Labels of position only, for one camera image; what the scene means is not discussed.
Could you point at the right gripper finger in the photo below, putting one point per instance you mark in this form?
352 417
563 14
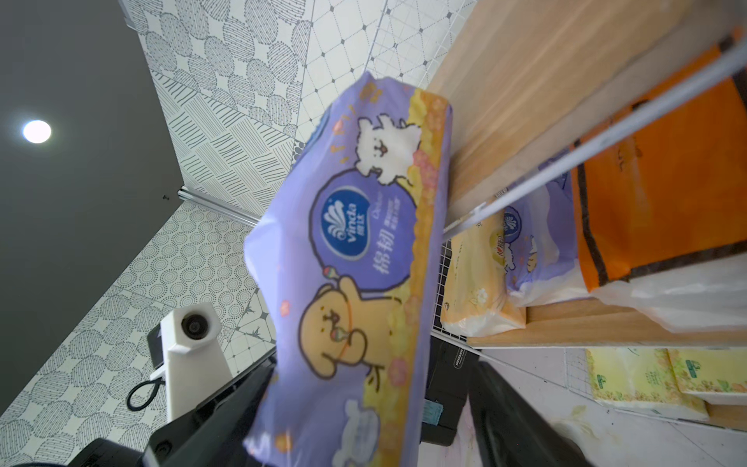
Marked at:
509 431

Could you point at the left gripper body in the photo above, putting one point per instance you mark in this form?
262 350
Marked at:
213 433

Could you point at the yellow tissue pack shelf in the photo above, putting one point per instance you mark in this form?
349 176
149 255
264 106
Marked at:
476 301

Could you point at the purple tissue pack shelf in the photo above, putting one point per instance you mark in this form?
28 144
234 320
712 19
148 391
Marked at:
347 258
541 247

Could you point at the purple tissue pack top shelf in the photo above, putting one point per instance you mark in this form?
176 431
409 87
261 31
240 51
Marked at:
347 258

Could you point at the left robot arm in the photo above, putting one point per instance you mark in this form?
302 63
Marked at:
101 452

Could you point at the green tissue pack middle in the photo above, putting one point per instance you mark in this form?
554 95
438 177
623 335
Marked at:
641 381

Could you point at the green tissue pack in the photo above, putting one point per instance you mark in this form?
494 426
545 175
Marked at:
717 376
641 381

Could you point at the green tissue pack right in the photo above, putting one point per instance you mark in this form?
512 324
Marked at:
717 376

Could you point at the orange tissue pack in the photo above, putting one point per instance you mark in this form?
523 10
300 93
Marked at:
661 215

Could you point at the white wire wooden shelf rack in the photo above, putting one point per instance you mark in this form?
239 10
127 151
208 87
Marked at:
527 79

